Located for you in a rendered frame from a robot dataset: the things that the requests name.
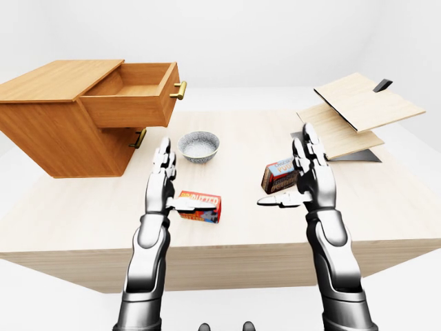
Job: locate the small dark rounded shape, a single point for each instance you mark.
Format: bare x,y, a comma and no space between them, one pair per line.
204,327
248,326

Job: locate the closed wooden drawer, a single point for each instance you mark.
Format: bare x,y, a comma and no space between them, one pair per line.
119,150

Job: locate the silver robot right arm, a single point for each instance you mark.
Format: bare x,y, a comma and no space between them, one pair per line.
336,272

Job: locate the silver robot right hand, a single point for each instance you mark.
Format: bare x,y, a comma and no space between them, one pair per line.
318,188

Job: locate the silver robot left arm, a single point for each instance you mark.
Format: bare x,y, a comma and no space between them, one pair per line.
143,272

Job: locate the pale wooden tiered rack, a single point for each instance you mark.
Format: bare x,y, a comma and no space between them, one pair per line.
358,113

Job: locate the brown pudding box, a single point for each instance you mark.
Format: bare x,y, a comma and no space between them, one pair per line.
277,176

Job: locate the grey patterned bowl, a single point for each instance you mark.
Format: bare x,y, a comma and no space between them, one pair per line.
198,146

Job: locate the red printed food box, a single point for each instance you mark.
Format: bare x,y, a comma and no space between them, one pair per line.
203,205

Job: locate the open wooden drawer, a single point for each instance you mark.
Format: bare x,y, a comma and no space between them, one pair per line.
138,96

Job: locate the wooden cabinet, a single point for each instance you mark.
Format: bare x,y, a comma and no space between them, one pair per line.
51,120

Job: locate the silver robot left hand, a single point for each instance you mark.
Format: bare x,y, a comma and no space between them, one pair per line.
159,193

